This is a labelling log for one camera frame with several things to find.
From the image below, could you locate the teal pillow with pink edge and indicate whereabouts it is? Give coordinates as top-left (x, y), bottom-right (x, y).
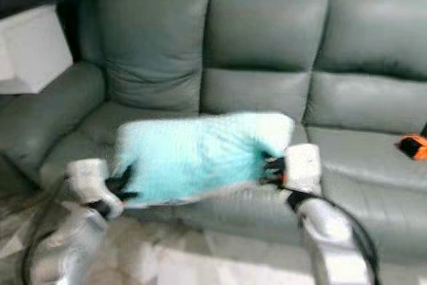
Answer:
top-left (113, 111), bottom-right (296, 207)

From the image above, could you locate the orange black tape measure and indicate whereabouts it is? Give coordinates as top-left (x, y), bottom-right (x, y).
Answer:
top-left (398, 125), bottom-right (427, 160)

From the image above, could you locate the white box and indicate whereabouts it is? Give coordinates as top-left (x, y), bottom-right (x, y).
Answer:
top-left (0, 3), bottom-right (73, 95)

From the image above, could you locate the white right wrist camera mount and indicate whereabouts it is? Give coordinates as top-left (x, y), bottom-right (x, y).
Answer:
top-left (284, 144), bottom-right (322, 196)

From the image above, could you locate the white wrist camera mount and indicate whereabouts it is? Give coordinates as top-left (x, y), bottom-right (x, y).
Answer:
top-left (68, 158), bottom-right (117, 204)
top-left (284, 144), bottom-right (322, 196)

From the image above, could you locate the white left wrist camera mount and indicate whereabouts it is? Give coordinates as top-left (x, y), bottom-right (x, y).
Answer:
top-left (68, 158), bottom-right (117, 204)

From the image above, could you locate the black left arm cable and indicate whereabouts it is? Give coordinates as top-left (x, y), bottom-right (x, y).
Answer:
top-left (21, 228), bottom-right (51, 285)

